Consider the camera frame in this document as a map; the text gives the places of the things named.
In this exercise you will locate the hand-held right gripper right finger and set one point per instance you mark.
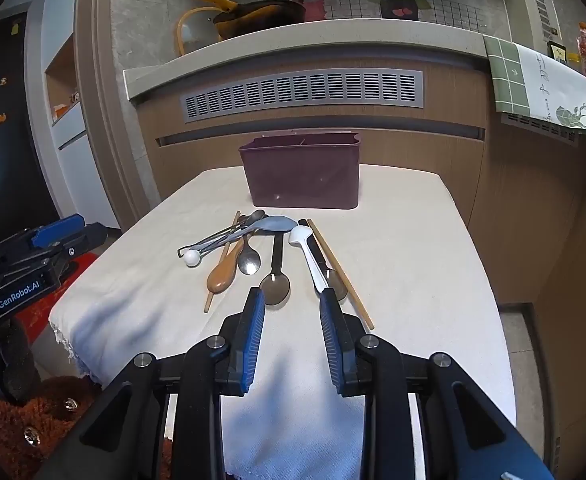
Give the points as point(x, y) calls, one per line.
point(331, 340)

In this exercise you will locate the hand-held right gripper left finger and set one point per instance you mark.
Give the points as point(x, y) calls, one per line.
point(254, 340)

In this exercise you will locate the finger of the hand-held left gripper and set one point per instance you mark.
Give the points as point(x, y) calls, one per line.
point(85, 240)
point(58, 227)

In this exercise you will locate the pale blue plastic spoon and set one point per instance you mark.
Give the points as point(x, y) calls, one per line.
point(275, 223)

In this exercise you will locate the maroon plastic utensil holder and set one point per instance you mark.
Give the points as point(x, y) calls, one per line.
point(300, 175)

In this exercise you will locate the red floor mat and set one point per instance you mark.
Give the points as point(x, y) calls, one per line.
point(40, 310)

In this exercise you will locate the wooden chopstick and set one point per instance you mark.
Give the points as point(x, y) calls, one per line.
point(208, 302)
point(343, 280)

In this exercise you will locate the wooden spoon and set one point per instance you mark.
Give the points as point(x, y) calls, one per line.
point(221, 275)

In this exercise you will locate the white plastic spoon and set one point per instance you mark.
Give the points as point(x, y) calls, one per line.
point(310, 255)

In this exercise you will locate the white ball-tipped metal utensil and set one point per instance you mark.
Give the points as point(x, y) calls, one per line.
point(191, 258)

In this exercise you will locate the white shelf cabinet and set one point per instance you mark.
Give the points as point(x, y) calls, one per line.
point(73, 125)

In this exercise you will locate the black refrigerator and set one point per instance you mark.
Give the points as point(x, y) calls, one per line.
point(8, 135)

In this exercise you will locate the white tablecloth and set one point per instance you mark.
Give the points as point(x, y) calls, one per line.
point(413, 260)

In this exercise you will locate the small slim metal spoon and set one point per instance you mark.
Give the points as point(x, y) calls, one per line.
point(255, 216)

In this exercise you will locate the brown fuzzy jacket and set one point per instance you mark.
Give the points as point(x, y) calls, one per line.
point(8, 435)

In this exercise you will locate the yellow-rimmed glass pot lid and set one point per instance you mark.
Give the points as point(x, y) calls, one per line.
point(185, 22)

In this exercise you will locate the small grey vent grille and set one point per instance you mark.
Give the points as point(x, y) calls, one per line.
point(540, 127)

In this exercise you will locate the beige stone counter ledge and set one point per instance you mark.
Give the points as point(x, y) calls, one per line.
point(323, 40)

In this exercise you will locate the green checked cloth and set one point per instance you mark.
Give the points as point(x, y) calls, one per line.
point(513, 75)

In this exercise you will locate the small black picture frame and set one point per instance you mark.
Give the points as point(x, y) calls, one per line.
point(557, 53)

